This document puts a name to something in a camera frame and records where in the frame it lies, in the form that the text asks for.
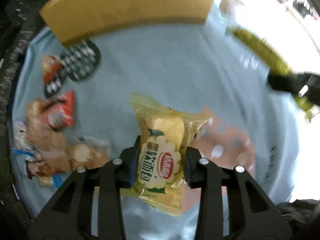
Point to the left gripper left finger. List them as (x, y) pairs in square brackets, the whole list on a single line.
[(88, 204)]

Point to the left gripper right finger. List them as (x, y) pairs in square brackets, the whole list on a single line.
[(232, 204)]

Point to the lime green snack packet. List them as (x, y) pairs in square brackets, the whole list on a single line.
[(276, 64)]

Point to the orange biscuit snack bag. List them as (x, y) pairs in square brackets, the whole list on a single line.
[(51, 145)]

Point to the yellow soft bread packet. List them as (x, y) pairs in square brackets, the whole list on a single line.
[(165, 135)]

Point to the small brown cake packet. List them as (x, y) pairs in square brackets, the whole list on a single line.
[(88, 152)]

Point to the blue purple clear packet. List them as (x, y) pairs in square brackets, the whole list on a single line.
[(21, 145)]

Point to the light blue tablecloth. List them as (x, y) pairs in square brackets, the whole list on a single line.
[(191, 68)]

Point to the red barcode snack packet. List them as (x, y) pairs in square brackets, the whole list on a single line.
[(59, 112)]

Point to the red top snack packet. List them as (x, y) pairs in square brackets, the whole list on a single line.
[(50, 66)]

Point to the dark carved wooden furniture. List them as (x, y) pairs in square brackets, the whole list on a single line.
[(20, 23)]

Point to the yellow cardboard box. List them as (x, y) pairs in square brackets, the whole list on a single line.
[(74, 20)]

